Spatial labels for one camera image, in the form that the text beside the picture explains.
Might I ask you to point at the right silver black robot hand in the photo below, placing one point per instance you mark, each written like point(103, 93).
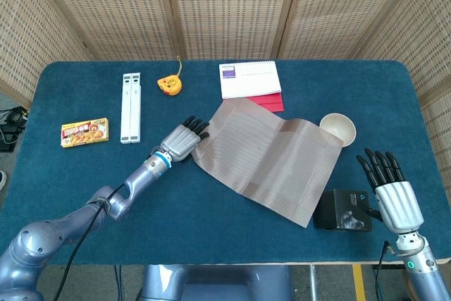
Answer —
point(398, 206)

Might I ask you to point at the white red desk calendar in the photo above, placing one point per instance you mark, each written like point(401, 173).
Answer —
point(252, 82)

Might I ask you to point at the yellow curry roux box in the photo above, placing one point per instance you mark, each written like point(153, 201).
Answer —
point(84, 133)

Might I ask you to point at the white bowl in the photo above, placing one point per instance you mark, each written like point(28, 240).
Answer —
point(340, 126)

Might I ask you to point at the left blue-gray robot arm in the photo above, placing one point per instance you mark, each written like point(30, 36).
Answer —
point(53, 234)

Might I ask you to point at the white folding stand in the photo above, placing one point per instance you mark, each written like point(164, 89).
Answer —
point(130, 110)

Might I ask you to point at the blue-gray robot torso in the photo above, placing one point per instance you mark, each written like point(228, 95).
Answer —
point(218, 283)

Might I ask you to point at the black cardboard box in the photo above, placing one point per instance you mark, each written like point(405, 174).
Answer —
point(334, 209)

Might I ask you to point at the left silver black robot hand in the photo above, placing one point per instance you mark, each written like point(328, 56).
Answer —
point(179, 140)

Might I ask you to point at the metal table leg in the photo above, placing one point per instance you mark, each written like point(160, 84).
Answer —
point(312, 283)

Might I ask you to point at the woven bamboo screen panel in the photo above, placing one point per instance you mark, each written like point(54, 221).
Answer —
point(21, 33)
point(105, 8)
point(423, 33)
point(229, 8)
point(334, 8)

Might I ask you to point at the dark shoe with white sole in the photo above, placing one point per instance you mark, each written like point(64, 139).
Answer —
point(3, 179)

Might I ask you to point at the gray woven placemat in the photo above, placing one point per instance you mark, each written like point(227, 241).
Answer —
point(267, 160)

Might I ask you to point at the yellow tape measure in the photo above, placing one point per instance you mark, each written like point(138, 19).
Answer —
point(169, 86)

